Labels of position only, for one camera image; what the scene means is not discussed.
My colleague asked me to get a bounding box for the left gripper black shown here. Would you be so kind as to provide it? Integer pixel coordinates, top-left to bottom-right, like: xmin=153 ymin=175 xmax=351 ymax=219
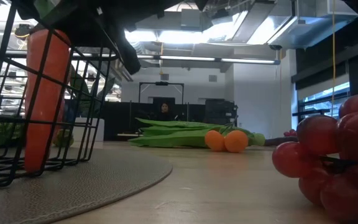
xmin=11 ymin=0 xmax=183 ymax=75

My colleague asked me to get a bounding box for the round ceiling fixture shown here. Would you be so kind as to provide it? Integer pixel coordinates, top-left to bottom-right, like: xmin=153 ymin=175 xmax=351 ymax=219
xmin=13 ymin=23 xmax=36 ymax=40

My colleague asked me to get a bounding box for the orange tangerine cluster toy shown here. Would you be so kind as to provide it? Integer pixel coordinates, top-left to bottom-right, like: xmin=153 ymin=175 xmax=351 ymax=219
xmin=204 ymin=123 xmax=250 ymax=154

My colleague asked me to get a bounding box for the long ceiling light strip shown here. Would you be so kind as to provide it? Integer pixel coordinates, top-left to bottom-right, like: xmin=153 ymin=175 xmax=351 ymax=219
xmin=119 ymin=54 xmax=281 ymax=66

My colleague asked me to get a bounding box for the black rig frame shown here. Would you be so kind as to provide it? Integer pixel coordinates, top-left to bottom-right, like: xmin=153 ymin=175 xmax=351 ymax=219
xmin=138 ymin=81 xmax=185 ymax=105

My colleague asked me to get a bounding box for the green striped vegetable toy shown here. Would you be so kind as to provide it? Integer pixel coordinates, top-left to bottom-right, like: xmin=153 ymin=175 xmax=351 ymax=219
xmin=0 ymin=122 xmax=24 ymax=149

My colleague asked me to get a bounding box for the black office partition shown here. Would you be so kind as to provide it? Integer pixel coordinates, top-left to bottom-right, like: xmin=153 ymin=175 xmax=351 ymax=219
xmin=101 ymin=98 xmax=206 ymax=141

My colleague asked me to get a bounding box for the black equipment rack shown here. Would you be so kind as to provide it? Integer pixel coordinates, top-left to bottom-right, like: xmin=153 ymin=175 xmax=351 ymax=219
xmin=204 ymin=98 xmax=239 ymax=139

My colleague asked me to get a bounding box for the orange carrot toy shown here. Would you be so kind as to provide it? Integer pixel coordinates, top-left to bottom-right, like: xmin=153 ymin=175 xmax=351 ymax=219
xmin=23 ymin=0 xmax=71 ymax=174

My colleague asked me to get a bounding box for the yellow hanging cord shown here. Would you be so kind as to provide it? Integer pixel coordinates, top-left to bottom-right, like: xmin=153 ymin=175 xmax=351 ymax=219
xmin=331 ymin=0 xmax=337 ymax=108

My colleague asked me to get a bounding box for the silver ventilation duct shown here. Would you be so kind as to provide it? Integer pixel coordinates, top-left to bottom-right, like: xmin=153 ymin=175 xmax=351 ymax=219
xmin=247 ymin=0 xmax=358 ymax=50

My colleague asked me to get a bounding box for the round grey placemat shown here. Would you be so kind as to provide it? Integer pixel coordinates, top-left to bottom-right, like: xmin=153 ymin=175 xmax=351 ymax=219
xmin=0 ymin=146 xmax=173 ymax=224

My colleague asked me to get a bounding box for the green leafy vegetable toy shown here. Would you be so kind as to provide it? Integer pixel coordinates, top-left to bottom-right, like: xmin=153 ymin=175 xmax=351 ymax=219
xmin=127 ymin=117 xmax=266 ymax=149

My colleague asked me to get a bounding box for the person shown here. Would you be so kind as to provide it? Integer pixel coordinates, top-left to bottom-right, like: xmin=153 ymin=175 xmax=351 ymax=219
xmin=154 ymin=101 xmax=177 ymax=122

